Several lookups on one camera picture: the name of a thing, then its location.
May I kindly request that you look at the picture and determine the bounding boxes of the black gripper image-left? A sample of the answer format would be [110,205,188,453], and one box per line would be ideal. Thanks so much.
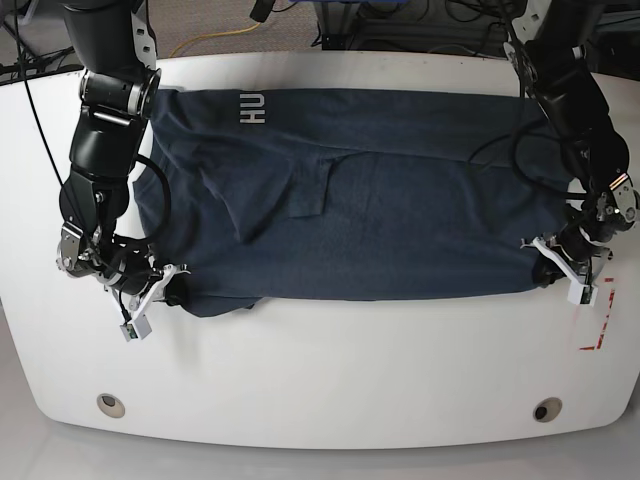
[107,267,191,308]

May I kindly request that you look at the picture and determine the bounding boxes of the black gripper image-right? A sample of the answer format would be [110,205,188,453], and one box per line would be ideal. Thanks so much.
[531,222,613,288]

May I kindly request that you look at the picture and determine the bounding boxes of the dark blue T-shirt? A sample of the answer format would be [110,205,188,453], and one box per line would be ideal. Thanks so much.
[151,89,571,317]

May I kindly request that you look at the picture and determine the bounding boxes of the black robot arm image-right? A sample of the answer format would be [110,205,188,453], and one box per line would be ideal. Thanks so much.
[505,1,639,283]

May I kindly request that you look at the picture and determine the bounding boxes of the black robot arm image-left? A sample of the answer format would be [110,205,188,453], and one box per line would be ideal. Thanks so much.
[59,1,172,296]

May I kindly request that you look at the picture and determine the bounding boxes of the red tape rectangle marking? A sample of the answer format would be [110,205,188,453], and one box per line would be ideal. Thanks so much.
[573,276,616,352]

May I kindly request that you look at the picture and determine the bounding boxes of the left table grommet hole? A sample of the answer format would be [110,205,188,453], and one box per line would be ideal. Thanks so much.
[96,393,126,419]

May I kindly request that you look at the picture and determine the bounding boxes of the table grommet hole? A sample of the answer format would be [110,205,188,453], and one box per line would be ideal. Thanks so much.
[96,393,126,419]
[533,397,563,423]

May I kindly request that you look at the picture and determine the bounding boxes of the right table grommet hole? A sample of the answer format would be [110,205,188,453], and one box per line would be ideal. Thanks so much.
[533,397,563,423]

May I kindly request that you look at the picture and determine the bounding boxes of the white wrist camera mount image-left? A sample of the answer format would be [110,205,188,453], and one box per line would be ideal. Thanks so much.
[110,264,190,342]

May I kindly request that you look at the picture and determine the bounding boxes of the black floor cable bundle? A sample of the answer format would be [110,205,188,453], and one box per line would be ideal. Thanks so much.
[424,0,516,56]

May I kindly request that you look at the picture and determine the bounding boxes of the yellow cable on floor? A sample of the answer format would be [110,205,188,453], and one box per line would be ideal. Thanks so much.
[171,19,261,58]

